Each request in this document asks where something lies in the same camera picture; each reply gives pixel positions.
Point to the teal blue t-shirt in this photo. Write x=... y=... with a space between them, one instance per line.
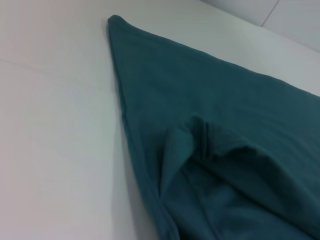
x=212 y=150

